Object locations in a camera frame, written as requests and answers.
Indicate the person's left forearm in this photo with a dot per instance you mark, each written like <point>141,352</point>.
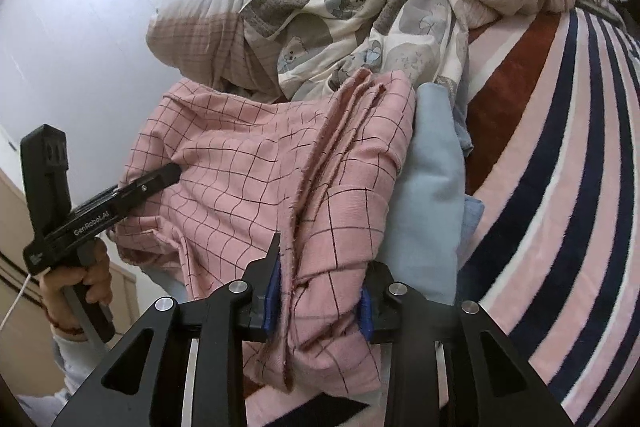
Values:
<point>75,357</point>

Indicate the person's left hand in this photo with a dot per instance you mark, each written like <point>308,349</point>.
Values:
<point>100,277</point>

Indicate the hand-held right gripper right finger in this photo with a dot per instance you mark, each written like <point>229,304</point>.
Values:
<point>366,312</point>

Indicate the pink checked pants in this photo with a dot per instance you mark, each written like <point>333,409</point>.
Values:
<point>225,167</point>

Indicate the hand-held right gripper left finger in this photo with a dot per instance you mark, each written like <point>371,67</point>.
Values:
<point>272,302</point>

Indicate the light blue garment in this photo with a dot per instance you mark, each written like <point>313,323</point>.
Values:
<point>430,187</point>

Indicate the striped printed blanket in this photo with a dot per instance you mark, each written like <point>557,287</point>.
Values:
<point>550,207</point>

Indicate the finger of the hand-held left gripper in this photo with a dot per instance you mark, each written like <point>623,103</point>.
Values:
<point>155,179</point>

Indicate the pink and cream duvet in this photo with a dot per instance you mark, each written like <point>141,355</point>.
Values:
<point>350,7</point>

